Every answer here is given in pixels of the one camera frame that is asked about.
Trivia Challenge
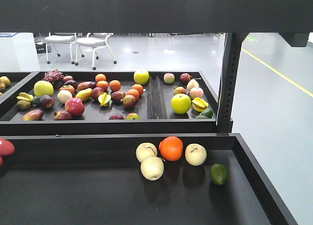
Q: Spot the pale yellow pear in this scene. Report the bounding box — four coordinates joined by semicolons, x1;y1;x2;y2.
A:
135;142;157;162
185;143;207;166
140;157;164;181

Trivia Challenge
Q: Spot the yellow green pomelo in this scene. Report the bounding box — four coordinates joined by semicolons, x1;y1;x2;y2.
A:
34;80;54;96

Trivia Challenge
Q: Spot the green lime fruit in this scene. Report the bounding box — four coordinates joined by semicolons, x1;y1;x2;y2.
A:
210;163;228;186

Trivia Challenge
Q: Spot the black fruit display stand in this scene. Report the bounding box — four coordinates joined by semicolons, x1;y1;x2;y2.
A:
0;0;313;225

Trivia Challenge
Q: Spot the grey office chair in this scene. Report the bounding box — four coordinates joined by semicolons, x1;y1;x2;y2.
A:
74;32;117;70
44;32;77;64

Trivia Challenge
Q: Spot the yellow star fruit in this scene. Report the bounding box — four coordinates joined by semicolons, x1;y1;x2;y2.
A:
192;97;209;113

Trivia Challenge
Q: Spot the large green apple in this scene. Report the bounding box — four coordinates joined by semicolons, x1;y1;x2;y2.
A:
134;69;150;85
171;93;191;114

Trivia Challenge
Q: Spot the red apple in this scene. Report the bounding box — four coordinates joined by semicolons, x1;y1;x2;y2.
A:
65;97;85;116

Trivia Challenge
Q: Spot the orange fruit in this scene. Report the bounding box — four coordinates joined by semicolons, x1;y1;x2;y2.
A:
158;136;183;161

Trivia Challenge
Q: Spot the red lychee cluster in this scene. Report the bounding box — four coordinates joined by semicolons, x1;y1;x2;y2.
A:
0;138;15;165

